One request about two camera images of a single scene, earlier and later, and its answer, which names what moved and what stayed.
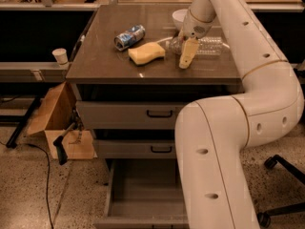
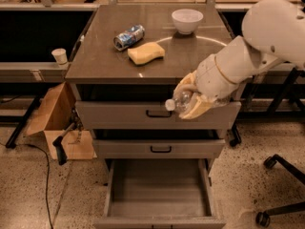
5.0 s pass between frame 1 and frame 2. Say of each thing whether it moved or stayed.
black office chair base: stayed
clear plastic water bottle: moved
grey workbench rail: stayed
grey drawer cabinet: stayed
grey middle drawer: stayed
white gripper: moved
